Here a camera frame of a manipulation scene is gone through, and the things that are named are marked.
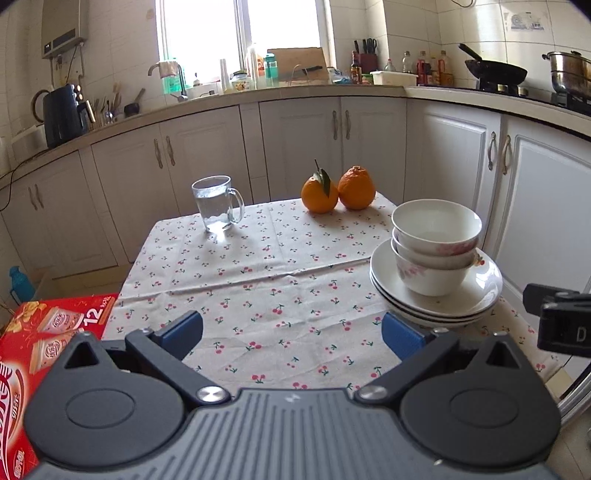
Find dark blue air fryer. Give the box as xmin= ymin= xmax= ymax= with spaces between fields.
xmin=43 ymin=83 xmax=97 ymax=148

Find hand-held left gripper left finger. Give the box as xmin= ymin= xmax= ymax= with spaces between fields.
xmin=59 ymin=310 xmax=232 ymax=407

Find utensil holder with utensils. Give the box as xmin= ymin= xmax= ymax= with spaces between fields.
xmin=90 ymin=83 xmax=123 ymax=126

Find cherry print tablecloth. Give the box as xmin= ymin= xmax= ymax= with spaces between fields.
xmin=102 ymin=191 xmax=561 ymax=402

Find round wooden hoop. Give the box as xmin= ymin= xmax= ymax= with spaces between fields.
xmin=31 ymin=89 xmax=51 ymax=123

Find tall white bottle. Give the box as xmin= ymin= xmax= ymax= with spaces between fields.
xmin=247 ymin=44 xmax=260 ymax=88

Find white rice cooker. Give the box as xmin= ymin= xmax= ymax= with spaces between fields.
xmin=10 ymin=124 xmax=47 ymax=160

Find knife block with knives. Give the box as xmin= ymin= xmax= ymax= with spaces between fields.
xmin=353 ymin=38 xmax=378 ymax=75

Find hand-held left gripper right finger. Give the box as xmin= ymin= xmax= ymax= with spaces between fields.
xmin=353 ymin=311 xmax=527 ymax=407

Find black wok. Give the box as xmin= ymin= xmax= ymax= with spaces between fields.
xmin=458 ymin=43 xmax=528 ymax=88

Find row of condiment bottles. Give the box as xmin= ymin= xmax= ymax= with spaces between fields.
xmin=350 ymin=50 xmax=455 ymax=87

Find red printed carton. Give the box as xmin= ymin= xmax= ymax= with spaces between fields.
xmin=0 ymin=293 xmax=120 ymax=478

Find orange with green leaf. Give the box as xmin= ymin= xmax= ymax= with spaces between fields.
xmin=301 ymin=160 xmax=340 ymax=214

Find wall water heater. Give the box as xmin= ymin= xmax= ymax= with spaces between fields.
xmin=41 ymin=0 xmax=89 ymax=60

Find teal thermos bottle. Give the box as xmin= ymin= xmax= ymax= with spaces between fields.
xmin=9 ymin=265 xmax=35 ymax=303

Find white plastic basket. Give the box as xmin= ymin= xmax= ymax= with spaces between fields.
xmin=370 ymin=70 xmax=419 ymax=87

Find black gas stove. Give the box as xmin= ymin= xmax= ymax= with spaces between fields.
xmin=475 ymin=78 xmax=591 ymax=112

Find white floral bowl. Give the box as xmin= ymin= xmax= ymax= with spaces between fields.
xmin=390 ymin=249 xmax=472 ymax=297
xmin=390 ymin=237 xmax=478 ymax=271
xmin=392 ymin=199 xmax=483 ymax=256

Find glass mug with water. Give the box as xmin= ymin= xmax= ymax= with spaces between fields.
xmin=191 ymin=175 xmax=245 ymax=234

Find stained white fruit print plate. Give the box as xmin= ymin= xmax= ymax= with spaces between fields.
xmin=370 ymin=239 xmax=504 ymax=312

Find white kitchen cabinet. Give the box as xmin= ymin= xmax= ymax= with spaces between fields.
xmin=0 ymin=95 xmax=591 ymax=324

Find wooden cutting board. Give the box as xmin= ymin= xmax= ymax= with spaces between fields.
xmin=267 ymin=47 xmax=329 ymax=86

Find bumpy orange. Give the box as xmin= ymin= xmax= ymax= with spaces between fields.
xmin=337 ymin=165 xmax=376 ymax=210

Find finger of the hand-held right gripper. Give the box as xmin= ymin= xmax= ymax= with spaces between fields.
xmin=523 ymin=283 xmax=578 ymax=315

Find kitchen window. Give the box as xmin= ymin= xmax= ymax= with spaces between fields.
xmin=156 ymin=0 xmax=331 ymax=79

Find small black pot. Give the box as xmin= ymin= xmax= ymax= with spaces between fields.
xmin=124 ymin=89 xmax=147 ymax=117

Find green dish soap bottle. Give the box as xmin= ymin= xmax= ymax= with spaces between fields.
xmin=161 ymin=58 xmax=185 ymax=95

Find metal kitchen faucet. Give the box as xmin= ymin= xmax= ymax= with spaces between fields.
xmin=148 ymin=61 xmax=189 ymax=102

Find wall sticker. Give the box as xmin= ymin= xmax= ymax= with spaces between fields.
xmin=510 ymin=11 xmax=546 ymax=32

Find stainless steel pot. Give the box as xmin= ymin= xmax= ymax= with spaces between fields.
xmin=542 ymin=51 xmax=591 ymax=100

